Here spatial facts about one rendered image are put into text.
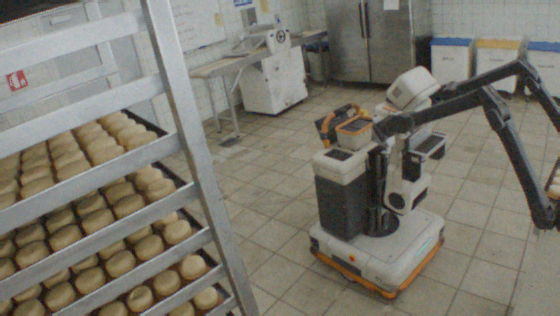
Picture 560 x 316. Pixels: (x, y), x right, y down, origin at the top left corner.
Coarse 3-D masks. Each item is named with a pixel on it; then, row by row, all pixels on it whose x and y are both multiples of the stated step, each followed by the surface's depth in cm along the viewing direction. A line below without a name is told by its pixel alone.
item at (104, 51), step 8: (88, 8) 71; (96, 8) 72; (88, 16) 72; (96, 16) 73; (96, 48) 76; (104, 48) 76; (104, 56) 76; (112, 56) 78; (112, 80) 79; (120, 80) 81
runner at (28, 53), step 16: (112, 16) 40; (128, 16) 41; (64, 32) 37; (80, 32) 38; (96, 32) 39; (112, 32) 40; (128, 32) 41; (16, 48) 34; (32, 48) 35; (48, 48) 36; (64, 48) 37; (80, 48) 38; (0, 64) 33; (16, 64) 34; (32, 64) 35
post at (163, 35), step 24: (144, 0) 39; (168, 0) 41; (168, 24) 42; (168, 48) 42; (168, 72) 43; (168, 96) 46; (192, 96) 46; (192, 120) 47; (192, 144) 48; (192, 168) 51; (216, 192) 53; (216, 216) 54; (216, 240) 57; (240, 264) 60; (240, 288) 62; (240, 312) 67
